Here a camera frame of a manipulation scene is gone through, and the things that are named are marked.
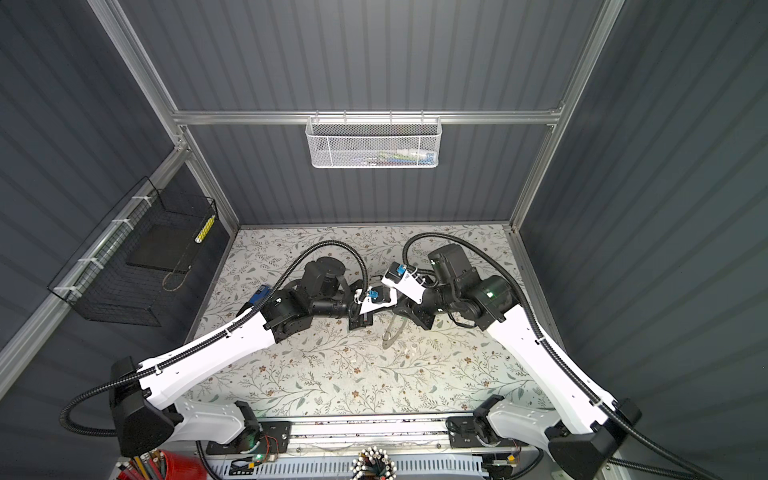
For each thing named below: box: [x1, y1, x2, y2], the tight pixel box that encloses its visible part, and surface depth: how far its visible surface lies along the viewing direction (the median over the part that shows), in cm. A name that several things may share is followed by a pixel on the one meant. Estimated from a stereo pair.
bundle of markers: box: [350, 445, 397, 480], surface depth 57 cm
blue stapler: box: [249, 284, 271, 305], surface depth 101 cm
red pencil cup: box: [116, 449, 208, 480], surface depth 61 cm
